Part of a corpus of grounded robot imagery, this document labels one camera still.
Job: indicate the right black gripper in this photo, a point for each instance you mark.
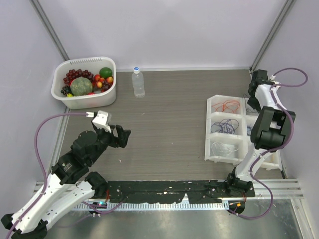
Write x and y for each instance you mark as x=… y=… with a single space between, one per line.
x=254 y=105

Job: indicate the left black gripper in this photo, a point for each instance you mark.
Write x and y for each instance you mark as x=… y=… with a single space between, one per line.
x=116 y=141

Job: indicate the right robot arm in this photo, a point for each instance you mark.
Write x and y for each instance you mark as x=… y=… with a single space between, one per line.
x=272 y=131

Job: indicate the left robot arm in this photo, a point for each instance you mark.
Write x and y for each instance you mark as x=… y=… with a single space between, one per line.
x=68 y=184

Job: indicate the white compartment organizer tray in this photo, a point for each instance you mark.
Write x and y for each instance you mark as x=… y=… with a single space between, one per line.
x=229 y=121

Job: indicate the red yellow peaches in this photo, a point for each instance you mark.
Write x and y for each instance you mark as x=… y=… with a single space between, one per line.
x=102 y=84

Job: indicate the clear plastic water bottle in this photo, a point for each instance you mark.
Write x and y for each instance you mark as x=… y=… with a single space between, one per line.
x=138 y=83

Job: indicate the green lime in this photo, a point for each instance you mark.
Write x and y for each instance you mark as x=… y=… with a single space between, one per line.
x=105 y=72

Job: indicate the green melon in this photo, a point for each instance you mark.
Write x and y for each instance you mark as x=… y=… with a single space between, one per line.
x=81 y=86

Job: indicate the dark grape bunch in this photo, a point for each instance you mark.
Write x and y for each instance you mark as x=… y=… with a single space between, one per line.
x=66 y=91

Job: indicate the white plastic basket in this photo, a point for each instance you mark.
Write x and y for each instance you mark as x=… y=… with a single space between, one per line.
x=92 y=64

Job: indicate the red grape bunch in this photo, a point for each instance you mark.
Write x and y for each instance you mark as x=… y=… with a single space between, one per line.
x=73 y=74

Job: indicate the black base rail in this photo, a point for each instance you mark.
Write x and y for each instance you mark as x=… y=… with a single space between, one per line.
x=169 y=192

